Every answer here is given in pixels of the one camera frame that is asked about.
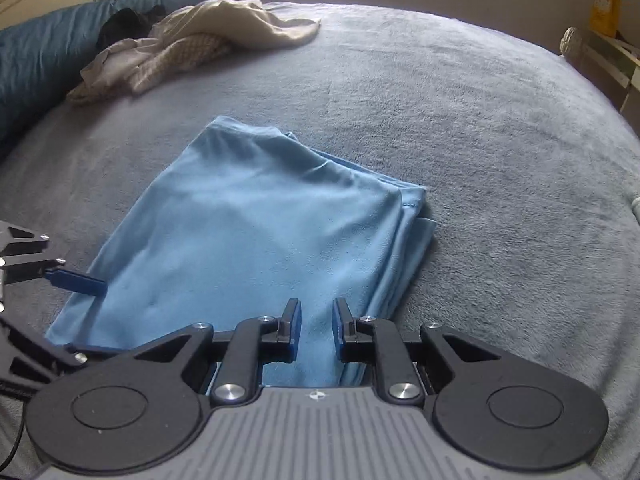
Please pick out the white wooden side table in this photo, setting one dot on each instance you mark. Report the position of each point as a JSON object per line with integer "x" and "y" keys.
{"x": 610, "y": 65}

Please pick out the pale grey garment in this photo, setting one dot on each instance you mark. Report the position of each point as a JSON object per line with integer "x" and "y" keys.
{"x": 120, "y": 62}

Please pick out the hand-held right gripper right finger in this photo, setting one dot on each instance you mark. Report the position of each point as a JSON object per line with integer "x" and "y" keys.
{"x": 340, "y": 330}

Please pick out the brown white checked sweater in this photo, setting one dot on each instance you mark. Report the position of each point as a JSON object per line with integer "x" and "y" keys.
{"x": 190, "y": 52}

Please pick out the cream garment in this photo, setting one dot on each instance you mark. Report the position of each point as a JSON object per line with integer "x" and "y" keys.
{"x": 250, "y": 22}

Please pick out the light blue t-shirt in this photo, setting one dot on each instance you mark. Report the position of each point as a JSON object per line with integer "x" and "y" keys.
{"x": 250, "y": 220}

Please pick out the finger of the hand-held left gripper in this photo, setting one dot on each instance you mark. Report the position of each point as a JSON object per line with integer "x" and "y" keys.
{"x": 80, "y": 285}
{"x": 45, "y": 347}

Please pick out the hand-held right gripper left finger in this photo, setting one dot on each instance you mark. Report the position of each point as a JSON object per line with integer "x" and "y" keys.
{"x": 295, "y": 327}

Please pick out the yellow box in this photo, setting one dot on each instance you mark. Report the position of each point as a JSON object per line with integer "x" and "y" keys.
{"x": 605, "y": 12}

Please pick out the teal duvet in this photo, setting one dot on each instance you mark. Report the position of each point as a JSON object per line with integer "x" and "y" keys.
{"x": 45, "y": 55}

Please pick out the grey fleece blanket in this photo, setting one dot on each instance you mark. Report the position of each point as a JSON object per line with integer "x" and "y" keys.
{"x": 475, "y": 150}

